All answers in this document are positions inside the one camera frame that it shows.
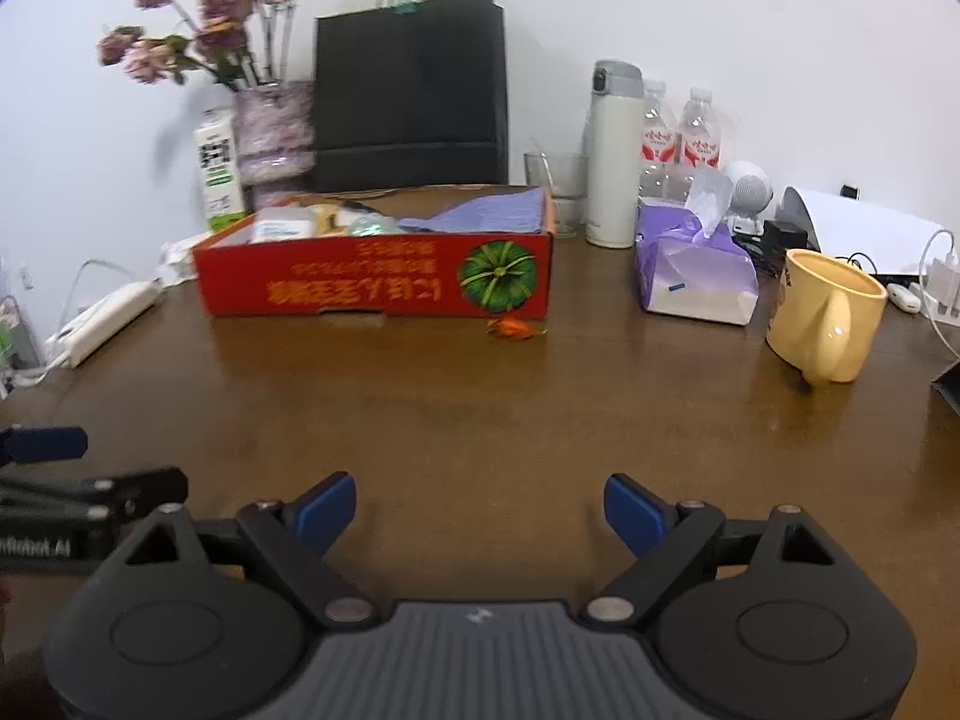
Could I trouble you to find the white power cable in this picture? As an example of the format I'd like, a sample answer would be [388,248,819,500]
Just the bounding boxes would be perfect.
[52,259,143,338]

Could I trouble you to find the black paper bag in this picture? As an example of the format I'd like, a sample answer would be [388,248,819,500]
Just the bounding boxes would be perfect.
[313,0,511,194]

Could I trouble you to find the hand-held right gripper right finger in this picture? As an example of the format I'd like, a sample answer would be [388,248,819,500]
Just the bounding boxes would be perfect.
[586,472,835,631]

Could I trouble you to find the yellow white plush toy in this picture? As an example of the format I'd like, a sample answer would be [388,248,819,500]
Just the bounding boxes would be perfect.
[300,202,353,235]

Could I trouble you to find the dark flat object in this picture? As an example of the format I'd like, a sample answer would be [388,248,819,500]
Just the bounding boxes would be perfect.
[930,360,960,417]

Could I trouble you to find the yellow mug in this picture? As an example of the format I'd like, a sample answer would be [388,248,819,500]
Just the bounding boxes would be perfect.
[765,247,890,385]

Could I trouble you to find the black adapter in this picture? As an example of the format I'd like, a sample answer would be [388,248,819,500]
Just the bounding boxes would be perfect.
[761,219,811,275]

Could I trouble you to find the clear drinking glass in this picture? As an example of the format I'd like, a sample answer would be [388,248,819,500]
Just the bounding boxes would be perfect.
[523,136,590,239]

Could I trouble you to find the brown wooden desktop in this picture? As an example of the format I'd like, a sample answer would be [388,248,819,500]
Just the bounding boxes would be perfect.
[0,184,960,720]

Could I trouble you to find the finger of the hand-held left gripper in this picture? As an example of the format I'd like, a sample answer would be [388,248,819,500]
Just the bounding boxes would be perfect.
[0,426,89,466]
[0,467,190,524]

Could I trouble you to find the wire desk rack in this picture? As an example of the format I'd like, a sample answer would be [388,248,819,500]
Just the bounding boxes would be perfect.
[0,247,38,391]

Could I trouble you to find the purple tissue pack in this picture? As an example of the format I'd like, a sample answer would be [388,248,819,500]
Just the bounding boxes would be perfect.
[634,165,760,327]

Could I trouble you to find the dried pink flowers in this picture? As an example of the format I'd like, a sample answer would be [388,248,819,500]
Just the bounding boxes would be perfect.
[96,0,307,87]

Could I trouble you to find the white power strip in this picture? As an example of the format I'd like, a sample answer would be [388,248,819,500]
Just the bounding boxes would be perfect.
[45,281,162,368]

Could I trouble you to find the white thermos bottle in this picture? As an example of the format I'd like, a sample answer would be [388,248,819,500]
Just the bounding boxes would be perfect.
[583,58,644,248]

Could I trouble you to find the white charger with cable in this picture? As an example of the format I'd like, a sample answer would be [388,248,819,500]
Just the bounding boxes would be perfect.
[919,229,960,350]

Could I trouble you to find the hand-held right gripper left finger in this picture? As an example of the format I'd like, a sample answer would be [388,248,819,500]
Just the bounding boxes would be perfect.
[124,471,376,631]

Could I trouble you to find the white green milk carton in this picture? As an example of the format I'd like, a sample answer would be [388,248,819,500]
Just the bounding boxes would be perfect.
[193,106,247,233]

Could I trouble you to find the purple woven cloth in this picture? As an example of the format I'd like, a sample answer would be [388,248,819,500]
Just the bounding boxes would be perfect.
[397,191,545,235]

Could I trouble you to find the purple textured vase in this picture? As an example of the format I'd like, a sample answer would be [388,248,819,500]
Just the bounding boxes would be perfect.
[234,81,316,185]

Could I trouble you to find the crumpled white tissue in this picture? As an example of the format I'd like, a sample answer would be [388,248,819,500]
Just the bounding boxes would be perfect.
[159,234,207,286]

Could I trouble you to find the red cardboard box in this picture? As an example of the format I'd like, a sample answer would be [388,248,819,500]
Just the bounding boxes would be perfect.
[193,185,556,318]

